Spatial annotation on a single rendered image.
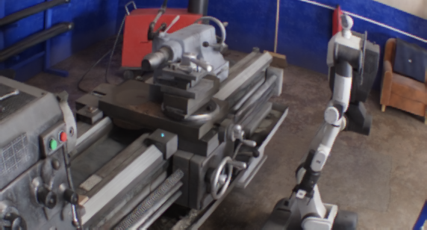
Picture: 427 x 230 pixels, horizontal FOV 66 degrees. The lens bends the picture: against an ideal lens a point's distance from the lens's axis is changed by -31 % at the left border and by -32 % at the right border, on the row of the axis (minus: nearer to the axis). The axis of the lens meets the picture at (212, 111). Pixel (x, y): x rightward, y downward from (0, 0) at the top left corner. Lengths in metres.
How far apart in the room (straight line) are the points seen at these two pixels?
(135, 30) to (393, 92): 3.15
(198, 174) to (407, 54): 3.78
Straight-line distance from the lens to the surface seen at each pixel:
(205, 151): 1.96
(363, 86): 2.01
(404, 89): 5.01
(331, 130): 1.94
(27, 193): 1.14
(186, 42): 2.31
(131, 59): 4.91
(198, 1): 4.74
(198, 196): 2.04
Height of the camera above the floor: 1.79
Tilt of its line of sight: 25 degrees down
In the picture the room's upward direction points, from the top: 4 degrees clockwise
